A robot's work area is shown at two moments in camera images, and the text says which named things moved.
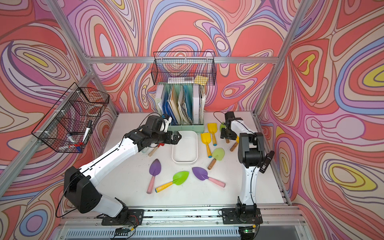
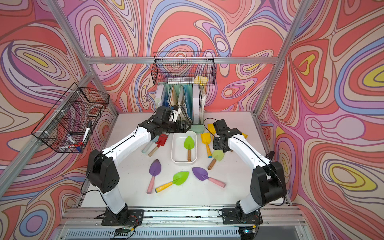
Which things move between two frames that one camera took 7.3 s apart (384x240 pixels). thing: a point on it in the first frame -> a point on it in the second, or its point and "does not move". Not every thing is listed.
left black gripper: (169, 140) -> (182, 126)
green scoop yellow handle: (178, 179) does not move
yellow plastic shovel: (206, 138) does not move
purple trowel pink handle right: (202, 175) does not move
